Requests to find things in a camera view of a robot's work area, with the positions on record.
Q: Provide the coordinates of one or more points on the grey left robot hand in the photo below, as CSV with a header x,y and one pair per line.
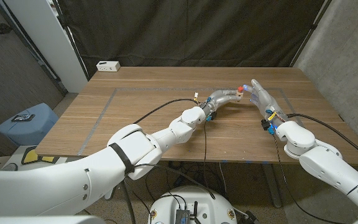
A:
x,y
222,99

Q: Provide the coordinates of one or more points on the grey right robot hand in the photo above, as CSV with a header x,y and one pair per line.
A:
x,y
267,101

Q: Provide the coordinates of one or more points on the small wooden block with holes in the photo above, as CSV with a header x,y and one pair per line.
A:
x,y
239,96

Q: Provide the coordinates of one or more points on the red headed wooden screw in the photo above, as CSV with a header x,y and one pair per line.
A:
x,y
240,89

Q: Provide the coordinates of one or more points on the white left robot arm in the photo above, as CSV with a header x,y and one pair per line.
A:
x,y
166,133

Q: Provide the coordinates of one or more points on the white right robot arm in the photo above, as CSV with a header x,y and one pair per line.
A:
x,y
322,161

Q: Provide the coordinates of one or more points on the black backdrop curtain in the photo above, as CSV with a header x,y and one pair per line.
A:
x,y
191,31

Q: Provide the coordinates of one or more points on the black backdrop stand pole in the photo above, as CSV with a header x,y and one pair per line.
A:
x,y
71,37
314,26

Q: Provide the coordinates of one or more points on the grey table leg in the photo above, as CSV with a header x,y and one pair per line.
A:
x,y
273,193

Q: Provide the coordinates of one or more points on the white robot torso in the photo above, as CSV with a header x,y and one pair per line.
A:
x,y
210,205

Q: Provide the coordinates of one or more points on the black plug beside torso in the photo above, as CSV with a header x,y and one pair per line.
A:
x,y
250,217

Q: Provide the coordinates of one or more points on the white power strip box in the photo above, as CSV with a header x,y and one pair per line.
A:
x,y
108,66

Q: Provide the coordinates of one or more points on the white table leg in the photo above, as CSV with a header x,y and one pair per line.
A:
x,y
109,194

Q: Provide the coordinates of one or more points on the blue plastic stool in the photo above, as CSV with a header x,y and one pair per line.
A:
x,y
26,130

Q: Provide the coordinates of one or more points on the white board yellow black marking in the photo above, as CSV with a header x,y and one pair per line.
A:
x,y
31,155

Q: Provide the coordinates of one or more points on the black smartphone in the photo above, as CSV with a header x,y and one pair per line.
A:
x,y
23,117

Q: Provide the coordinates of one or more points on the grey sneaker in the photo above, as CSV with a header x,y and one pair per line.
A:
x,y
10,167

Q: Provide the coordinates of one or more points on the black metal rail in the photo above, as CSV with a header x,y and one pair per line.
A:
x,y
42,63

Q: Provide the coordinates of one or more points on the white wall panel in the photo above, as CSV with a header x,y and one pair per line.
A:
x,y
48,40

